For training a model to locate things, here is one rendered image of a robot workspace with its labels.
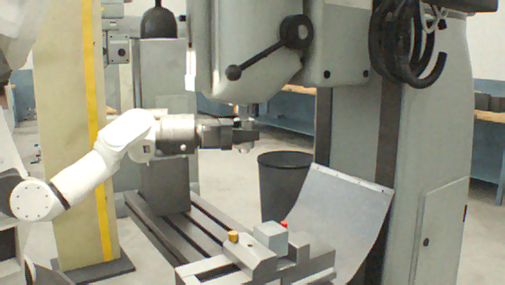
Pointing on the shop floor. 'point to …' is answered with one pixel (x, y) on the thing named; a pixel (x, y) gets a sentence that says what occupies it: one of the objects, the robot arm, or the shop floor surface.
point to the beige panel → (76, 135)
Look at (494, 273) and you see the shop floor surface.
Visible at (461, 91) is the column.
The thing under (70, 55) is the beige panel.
